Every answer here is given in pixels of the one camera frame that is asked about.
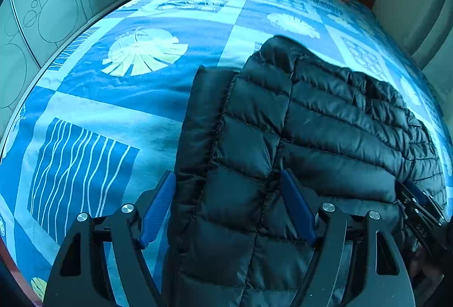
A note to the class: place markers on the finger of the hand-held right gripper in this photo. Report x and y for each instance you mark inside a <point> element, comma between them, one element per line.
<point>416,192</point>

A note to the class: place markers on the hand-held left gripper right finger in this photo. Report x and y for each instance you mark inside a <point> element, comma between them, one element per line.
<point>297,211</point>

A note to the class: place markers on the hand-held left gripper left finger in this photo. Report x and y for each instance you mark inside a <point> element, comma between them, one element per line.
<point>157,211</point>

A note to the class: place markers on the white wardrobe with circle pattern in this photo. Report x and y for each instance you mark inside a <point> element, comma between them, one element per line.
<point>42,9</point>

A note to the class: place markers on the black quilted puffer jacket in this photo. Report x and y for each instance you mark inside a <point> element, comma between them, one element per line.
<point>300,137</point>

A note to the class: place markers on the bed with blue patterned sheet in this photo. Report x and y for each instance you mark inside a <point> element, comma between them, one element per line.
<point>124,87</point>

